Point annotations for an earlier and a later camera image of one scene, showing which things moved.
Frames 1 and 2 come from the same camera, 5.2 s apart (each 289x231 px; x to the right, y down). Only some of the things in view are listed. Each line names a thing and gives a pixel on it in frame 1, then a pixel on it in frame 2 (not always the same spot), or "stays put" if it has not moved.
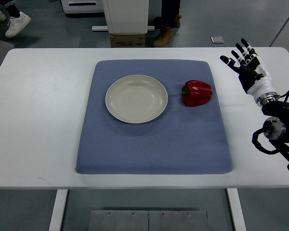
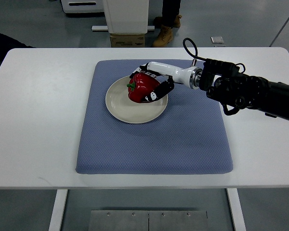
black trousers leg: (169, 9) stays put
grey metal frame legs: (282, 27) stays put
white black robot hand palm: (256, 80) -> (190, 76)
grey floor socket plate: (217, 40) stays put
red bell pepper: (195, 93) -> (140, 86)
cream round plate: (136, 98) stays put
